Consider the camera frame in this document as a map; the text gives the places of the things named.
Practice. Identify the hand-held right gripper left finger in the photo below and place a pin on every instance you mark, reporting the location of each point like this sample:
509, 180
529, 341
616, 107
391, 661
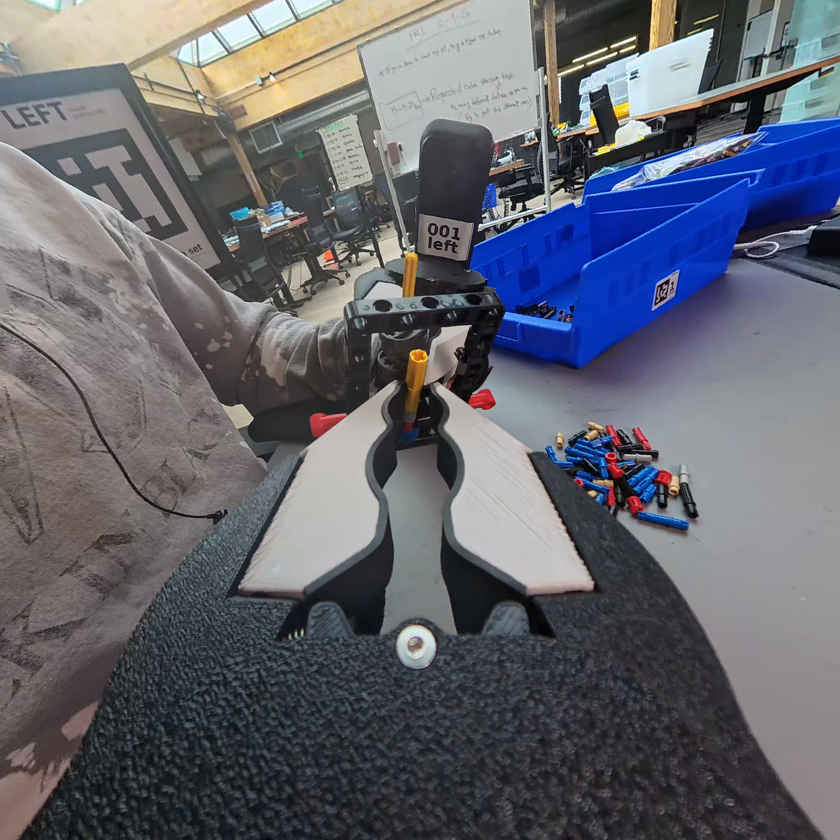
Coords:
321, 518

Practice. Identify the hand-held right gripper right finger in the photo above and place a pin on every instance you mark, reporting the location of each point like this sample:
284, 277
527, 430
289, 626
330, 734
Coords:
512, 518

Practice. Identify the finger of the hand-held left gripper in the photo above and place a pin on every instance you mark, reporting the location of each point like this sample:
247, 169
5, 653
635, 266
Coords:
453, 354

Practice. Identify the yellow toy axle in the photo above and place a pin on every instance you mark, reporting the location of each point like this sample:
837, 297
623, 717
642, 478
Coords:
415, 387

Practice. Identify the black toy frame assembly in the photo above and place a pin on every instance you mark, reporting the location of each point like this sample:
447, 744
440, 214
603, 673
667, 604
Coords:
420, 307

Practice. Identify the person's left forearm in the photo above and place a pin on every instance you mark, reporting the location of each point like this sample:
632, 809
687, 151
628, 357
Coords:
295, 354

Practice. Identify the grey desk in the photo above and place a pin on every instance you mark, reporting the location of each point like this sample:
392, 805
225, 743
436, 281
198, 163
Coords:
722, 407

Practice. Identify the heap of dark toy parts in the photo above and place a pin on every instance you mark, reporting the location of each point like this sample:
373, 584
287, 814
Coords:
544, 312

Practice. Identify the black office chair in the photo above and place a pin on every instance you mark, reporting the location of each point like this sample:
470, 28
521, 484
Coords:
358, 220
259, 262
321, 229
604, 111

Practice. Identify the handwritten paper chart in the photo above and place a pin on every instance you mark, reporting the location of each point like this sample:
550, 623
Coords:
344, 151

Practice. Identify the pile of small toy pins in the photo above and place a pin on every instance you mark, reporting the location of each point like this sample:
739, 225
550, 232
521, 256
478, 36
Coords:
617, 469

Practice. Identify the stack of clear storage boxes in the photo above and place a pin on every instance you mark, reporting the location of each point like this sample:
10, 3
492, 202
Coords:
607, 88

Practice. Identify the white crumpled bag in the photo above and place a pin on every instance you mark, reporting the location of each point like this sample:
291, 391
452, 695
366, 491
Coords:
633, 133

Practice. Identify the cluttered work table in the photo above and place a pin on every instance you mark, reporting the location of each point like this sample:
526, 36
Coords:
269, 226

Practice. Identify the blue plastic bin with label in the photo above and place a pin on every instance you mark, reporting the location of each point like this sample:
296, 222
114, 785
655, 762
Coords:
630, 282

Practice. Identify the white storage tote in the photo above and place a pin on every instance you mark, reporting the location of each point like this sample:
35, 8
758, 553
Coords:
669, 72

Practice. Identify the clear bag of toy parts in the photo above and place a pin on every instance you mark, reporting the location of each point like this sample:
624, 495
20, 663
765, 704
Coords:
695, 157

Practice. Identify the person's grey sweatshirt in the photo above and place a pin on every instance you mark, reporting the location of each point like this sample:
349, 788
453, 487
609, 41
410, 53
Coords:
98, 394

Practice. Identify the long wooden table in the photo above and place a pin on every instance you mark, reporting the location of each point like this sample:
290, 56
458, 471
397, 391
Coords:
741, 92

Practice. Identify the black-framed tag sign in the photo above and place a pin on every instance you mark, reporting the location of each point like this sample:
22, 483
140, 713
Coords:
98, 164

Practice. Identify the black power adapter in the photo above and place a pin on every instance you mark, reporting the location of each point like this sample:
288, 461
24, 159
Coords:
825, 237

